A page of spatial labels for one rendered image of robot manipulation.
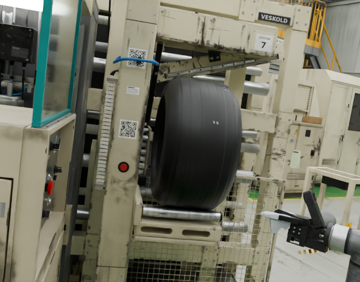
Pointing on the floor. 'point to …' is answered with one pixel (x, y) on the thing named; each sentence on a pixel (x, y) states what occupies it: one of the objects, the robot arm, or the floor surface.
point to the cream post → (126, 143)
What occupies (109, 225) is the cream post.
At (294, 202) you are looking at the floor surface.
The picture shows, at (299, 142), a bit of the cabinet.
